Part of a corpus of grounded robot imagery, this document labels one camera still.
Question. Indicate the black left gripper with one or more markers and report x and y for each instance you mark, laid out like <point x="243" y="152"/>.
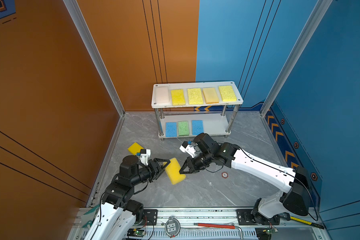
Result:
<point x="156" y="169"/>

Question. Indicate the red handled tool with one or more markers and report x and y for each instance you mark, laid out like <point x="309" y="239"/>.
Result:
<point x="221" y="227"/>

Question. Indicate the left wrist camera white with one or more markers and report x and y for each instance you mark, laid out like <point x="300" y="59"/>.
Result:
<point x="144" y="155"/>

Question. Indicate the white foam sponge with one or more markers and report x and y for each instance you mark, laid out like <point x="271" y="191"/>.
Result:
<point x="162" y="96"/>

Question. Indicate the aluminium right corner post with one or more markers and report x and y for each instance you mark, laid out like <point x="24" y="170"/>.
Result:
<point x="306" y="34"/>

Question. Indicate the green cellulose sponge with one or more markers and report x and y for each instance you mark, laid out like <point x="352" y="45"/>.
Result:
<point x="183" y="128"/>

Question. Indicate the aluminium corner post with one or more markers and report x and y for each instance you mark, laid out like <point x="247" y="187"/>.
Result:
<point x="89" y="42"/>
<point x="306" y="34"/>

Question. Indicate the white two-tier metal shelf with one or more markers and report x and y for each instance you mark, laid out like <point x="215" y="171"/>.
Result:
<point x="217" y="118"/>

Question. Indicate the round grey socket plate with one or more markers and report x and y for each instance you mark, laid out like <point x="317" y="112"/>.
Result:
<point x="172" y="227"/>

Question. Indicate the blue cellulose sponge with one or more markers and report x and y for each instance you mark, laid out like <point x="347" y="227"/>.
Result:
<point x="171" y="130"/>
<point x="197" y="127"/>

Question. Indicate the aluminium left corner post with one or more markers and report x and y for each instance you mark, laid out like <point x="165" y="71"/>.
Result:
<point x="89" y="42"/>

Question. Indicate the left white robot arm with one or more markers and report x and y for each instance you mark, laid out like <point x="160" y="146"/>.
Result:
<point x="117" y="211"/>

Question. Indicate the aluminium front rail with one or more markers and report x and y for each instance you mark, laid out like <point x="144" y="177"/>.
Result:
<point x="223" y="223"/>

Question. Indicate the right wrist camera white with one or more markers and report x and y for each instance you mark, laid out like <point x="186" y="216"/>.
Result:
<point x="187" y="147"/>

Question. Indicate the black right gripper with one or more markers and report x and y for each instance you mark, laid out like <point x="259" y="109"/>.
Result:
<point x="190" y="163"/>

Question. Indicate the green circuit board left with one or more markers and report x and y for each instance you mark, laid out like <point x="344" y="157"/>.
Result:
<point x="136" y="233"/>

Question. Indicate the yellow foam sponge front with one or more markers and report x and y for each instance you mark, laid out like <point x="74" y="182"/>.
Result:
<point x="178" y="98"/>

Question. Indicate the bright yellow foam sponge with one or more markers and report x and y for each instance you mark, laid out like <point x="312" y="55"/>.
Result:
<point x="135" y="148"/>

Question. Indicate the circuit board right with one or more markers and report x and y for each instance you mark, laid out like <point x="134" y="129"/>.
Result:
<point x="271" y="230"/>

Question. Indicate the orange-yellow thick sponge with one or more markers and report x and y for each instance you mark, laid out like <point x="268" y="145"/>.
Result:
<point x="210" y="95"/>

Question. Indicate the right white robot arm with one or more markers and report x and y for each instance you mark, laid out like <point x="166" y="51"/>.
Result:
<point x="294" y="189"/>

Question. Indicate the yellow cellulose sponge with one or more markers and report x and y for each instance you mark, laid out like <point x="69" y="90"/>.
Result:
<point x="227" y="94"/>
<point x="195" y="96"/>

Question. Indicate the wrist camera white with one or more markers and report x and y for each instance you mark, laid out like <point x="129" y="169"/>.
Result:
<point x="187" y="147"/>
<point x="144" y="155"/>

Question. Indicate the small orange-yellow sponge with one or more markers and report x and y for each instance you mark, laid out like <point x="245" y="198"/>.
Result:
<point x="173" y="171"/>

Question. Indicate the small red ring marker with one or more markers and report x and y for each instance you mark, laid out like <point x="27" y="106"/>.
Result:
<point x="225" y="175"/>

